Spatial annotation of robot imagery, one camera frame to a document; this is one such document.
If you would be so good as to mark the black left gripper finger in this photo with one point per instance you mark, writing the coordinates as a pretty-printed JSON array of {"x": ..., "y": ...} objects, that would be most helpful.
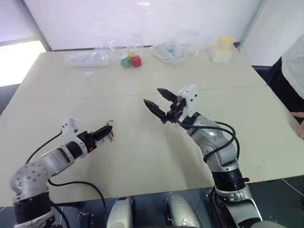
[
  {"x": 103, "y": 136},
  {"x": 104, "y": 130}
]

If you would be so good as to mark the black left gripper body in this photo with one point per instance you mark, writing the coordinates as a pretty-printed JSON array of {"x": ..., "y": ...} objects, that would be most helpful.
[{"x": 89, "y": 141}]

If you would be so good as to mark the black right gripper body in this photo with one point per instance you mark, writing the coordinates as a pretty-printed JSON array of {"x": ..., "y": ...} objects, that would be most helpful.
[{"x": 175, "y": 111}]

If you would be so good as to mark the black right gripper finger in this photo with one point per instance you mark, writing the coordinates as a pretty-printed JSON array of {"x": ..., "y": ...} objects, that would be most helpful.
[
  {"x": 155, "y": 109},
  {"x": 168, "y": 95}
]

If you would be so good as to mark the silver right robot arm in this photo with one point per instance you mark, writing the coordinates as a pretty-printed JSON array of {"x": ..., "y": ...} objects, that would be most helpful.
[{"x": 221, "y": 152}]

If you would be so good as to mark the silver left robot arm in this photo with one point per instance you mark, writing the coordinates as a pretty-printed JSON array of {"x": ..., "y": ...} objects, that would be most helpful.
[{"x": 35, "y": 175}]

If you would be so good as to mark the person's bare hand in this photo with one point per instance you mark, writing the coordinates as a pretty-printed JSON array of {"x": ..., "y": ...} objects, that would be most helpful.
[{"x": 301, "y": 129}]

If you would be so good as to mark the crumpled clear plastic bag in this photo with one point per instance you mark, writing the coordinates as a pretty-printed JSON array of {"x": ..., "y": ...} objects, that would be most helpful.
[{"x": 175, "y": 51}]

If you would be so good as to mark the red cube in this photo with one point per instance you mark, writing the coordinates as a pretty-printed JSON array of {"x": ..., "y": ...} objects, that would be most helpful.
[{"x": 136, "y": 61}]

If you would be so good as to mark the green cube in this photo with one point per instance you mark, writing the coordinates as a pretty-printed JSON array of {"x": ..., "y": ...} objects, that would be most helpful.
[{"x": 126, "y": 62}]

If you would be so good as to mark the yellow cube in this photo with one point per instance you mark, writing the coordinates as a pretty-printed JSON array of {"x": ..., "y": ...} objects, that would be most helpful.
[{"x": 130, "y": 53}]

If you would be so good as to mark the small clear plastic scrap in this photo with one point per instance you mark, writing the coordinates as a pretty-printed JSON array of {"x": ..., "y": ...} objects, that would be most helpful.
[{"x": 89, "y": 73}]

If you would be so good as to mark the clear plastic bag with tray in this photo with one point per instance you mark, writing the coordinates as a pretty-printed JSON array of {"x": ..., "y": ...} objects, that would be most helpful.
[{"x": 90, "y": 58}]

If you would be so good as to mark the yellow plastic container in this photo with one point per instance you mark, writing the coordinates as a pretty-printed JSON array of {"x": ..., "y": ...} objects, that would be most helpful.
[{"x": 225, "y": 42}]

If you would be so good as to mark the grey rounded robot leg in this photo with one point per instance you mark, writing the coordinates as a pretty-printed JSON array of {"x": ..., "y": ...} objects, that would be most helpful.
[
  {"x": 183, "y": 211},
  {"x": 120, "y": 213}
]

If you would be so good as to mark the person in white shirt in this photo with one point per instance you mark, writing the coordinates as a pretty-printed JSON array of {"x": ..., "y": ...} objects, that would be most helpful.
[{"x": 292, "y": 71}]

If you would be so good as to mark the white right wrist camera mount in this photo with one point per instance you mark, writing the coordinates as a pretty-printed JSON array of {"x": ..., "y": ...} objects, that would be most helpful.
[{"x": 191, "y": 97}]

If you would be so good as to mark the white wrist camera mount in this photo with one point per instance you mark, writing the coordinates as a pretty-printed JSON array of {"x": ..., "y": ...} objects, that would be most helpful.
[
  {"x": 191, "y": 97},
  {"x": 70, "y": 129}
]

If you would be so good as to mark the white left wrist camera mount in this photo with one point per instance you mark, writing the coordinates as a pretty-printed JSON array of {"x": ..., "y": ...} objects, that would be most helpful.
[{"x": 70, "y": 129}]

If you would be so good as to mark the black metal bracket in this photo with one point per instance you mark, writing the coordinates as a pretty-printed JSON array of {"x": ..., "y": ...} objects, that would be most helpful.
[{"x": 86, "y": 219}]

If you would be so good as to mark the dark window frame post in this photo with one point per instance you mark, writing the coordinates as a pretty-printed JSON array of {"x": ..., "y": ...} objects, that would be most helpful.
[
  {"x": 253, "y": 23},
  {"x": 35, "y": 26}
]

